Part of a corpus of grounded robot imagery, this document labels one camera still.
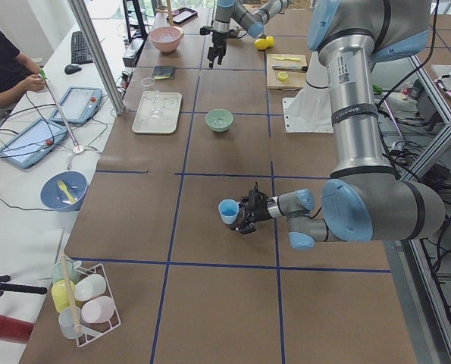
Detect ice cubes in green bowl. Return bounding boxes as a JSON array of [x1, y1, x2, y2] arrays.
[[211, 118, 228, 129]]

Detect pink cup in rack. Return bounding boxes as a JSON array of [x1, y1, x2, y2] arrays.
[[81, 296, 116, 324]]

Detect grey folded cloth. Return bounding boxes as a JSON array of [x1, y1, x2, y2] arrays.
[[152, 65, 176, 80]]

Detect light blue plastic cup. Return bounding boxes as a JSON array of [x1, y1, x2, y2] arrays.
[[218, 199, 240, 224]]

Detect white wire cup rack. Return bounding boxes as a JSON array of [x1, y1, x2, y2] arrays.
[[58, 255, 121, 347]]

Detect green bowl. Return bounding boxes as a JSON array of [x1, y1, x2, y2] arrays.
[[205, 108, 233, 133]]

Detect yellow cup in rack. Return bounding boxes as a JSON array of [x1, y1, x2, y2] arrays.
[[51, 279, 70, 313]]

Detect wooden cutting board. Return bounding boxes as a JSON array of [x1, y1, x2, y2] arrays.
[[266, 54, 308, 90]]

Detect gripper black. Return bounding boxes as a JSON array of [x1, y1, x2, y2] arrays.
[[230, 182, 273, 235], [199, 25, 237, 68]]

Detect clear wine glass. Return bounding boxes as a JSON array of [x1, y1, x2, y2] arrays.
[[140, 77, 163, 118]]

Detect person in black shirt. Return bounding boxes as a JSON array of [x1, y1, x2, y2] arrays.
[[0, 30, 45, 109]]

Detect blue teach pendant tablet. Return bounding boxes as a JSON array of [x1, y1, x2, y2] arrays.
[[0, 118, 67, 169]]

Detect aluminium frame post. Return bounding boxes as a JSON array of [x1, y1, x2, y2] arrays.
[[67, 0, 125, 115]]

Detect black keyboard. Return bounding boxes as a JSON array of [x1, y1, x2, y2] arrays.
[[70, 31, 93, 64]]

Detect red cylinder bottle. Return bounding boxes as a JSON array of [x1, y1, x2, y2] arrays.
[[0, 315, 34, 344]]

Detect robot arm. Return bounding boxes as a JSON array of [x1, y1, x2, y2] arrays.
[[233, 1, 445, 249], [199, 0, 292, 69]]

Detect white cup in rack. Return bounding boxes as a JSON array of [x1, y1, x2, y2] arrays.
[[74, 274, 107, 302]]

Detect pink bowl with ice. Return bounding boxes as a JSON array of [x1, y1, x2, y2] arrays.
[[149, 26, 184, 53]]

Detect black computer mouse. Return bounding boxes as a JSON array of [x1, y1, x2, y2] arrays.
[[64, 64, 82, 75]]

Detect yellow plastic knife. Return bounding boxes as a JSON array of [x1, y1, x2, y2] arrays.
[[272, 56, 302, 62]]

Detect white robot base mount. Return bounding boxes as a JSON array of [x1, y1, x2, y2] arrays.
[[283, 52, 333, 133]]

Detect whole yellow lemon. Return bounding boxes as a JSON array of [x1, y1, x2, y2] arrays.
[[254, 38, 270, 51]]

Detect white bear tray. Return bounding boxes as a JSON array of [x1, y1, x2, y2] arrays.
[[131, 91, 182, 134]]

